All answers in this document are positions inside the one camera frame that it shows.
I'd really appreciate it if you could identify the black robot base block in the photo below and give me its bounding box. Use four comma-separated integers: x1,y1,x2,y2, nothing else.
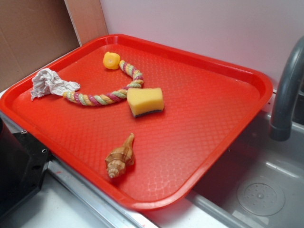
0,120,50,219

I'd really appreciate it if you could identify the red plastic tray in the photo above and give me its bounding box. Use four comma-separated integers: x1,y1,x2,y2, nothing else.
0,35,273,211

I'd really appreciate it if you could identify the yellow sponge with dark pad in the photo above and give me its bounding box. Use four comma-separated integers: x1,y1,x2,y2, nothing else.
127,88,164,117

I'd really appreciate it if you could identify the brown conch seashell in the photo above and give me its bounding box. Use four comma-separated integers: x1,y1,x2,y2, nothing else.
105,133,135,179

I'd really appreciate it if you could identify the yellow plastic toy piece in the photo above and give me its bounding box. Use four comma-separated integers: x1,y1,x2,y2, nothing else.
103,52,121,70

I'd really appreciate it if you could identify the grey faucet spout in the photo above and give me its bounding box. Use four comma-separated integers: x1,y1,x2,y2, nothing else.
269,38,304,141

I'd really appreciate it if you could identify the grey plastic sink basin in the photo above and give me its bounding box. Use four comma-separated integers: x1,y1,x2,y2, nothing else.
145,100,304,228

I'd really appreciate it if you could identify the round sink drain cover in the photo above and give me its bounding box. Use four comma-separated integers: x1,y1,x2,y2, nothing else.
237,178,285,216

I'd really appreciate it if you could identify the brown cardboard panel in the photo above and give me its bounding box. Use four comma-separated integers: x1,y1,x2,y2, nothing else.
0,0,108,91

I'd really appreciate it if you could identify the multicolour twisted rope toy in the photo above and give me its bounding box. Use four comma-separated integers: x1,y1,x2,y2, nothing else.
62,60,144,106

